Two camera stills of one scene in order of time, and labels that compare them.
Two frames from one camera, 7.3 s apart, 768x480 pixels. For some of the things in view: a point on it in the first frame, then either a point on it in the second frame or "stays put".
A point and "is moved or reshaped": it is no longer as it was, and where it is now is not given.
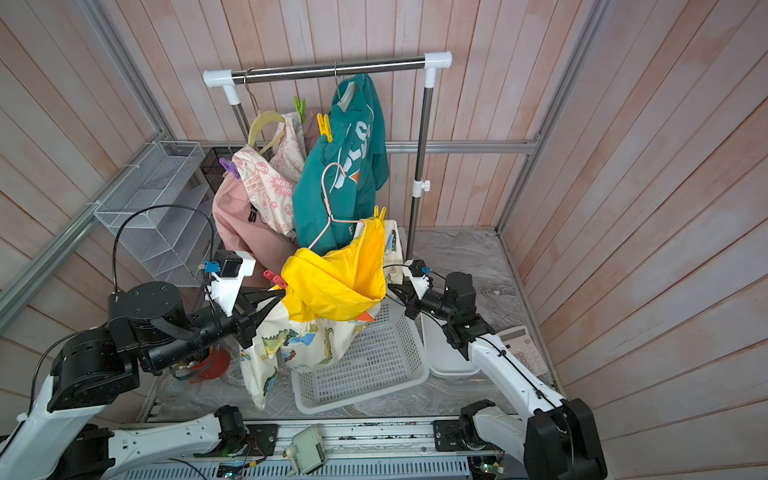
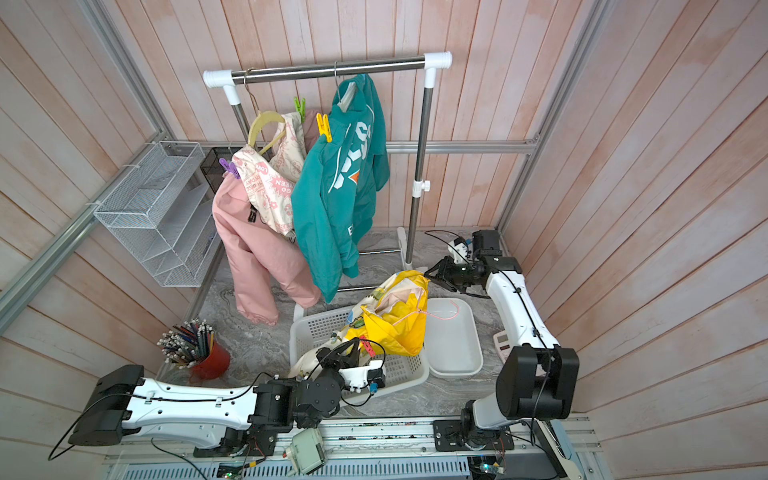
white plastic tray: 442,356 stays put
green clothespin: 301,107 stays put
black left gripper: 246,316 -> 334,357
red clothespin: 275,278 -> 367,345
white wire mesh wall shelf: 166,211 stays put
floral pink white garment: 269,178 stays put
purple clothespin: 231,167 stays put
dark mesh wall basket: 211,168 stays put
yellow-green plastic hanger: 258,122 stays put
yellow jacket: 340,285 -> 399,329
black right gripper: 414,303 -> 447,266
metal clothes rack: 231,79 stays put
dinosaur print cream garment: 296,342 -> 303,361
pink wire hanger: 330,218 is moved or reshaped
